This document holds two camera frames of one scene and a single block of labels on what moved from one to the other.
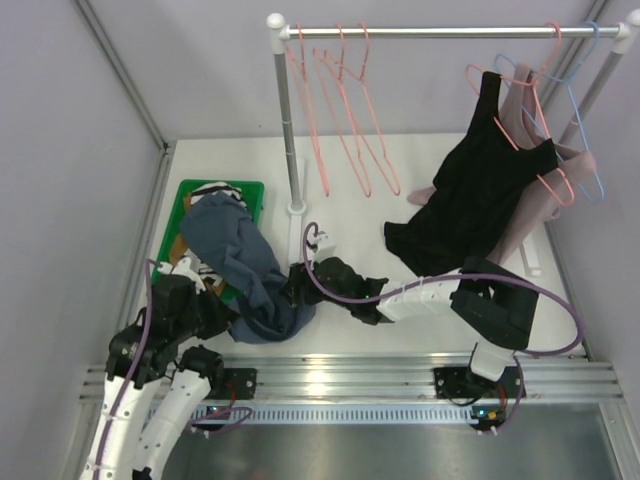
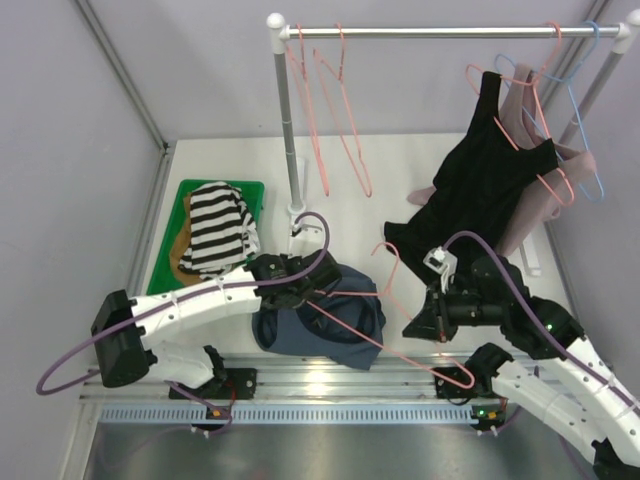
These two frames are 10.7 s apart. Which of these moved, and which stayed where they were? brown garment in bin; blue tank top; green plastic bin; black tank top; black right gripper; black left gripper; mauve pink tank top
Moved: black right gripper; black left gripper; blue tank top
Stayed: green plastic bin; brown garment in bin; mauve pink tank top; black tank top
